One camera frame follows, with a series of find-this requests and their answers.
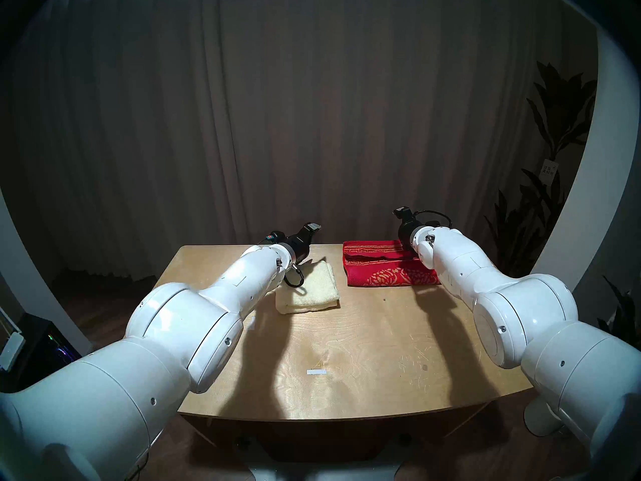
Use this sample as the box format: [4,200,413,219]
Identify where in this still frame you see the black computer with RGB lights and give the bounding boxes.
[0,312,83,393]

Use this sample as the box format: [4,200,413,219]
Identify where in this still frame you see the white curved arch pillar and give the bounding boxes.
[531,14,641,330]
[0,189,93,358]

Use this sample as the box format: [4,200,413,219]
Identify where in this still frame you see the cream dotted towel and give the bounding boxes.
[275,259,341,315]

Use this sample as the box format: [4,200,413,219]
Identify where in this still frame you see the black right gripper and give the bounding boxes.
[397,218,422,251]

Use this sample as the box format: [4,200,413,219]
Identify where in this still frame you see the red towel with gold border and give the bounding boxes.
[343,239,441,288]

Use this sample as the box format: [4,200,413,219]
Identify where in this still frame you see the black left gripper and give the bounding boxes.
[285,223,322,263]

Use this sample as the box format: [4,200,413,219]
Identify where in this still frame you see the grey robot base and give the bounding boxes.
[240,435,414,481]

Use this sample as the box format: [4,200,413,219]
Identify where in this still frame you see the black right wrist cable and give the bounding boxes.
[415,210,452,230]

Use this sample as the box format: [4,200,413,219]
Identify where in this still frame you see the grey-brown pleated curtain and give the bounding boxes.
[15,0,596,280]

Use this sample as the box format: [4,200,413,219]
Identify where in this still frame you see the small dark potted plant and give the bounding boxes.
[598,275,641,350]

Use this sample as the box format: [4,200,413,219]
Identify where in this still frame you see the tall dark leafy plant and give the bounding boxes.
[483,59,599,280]

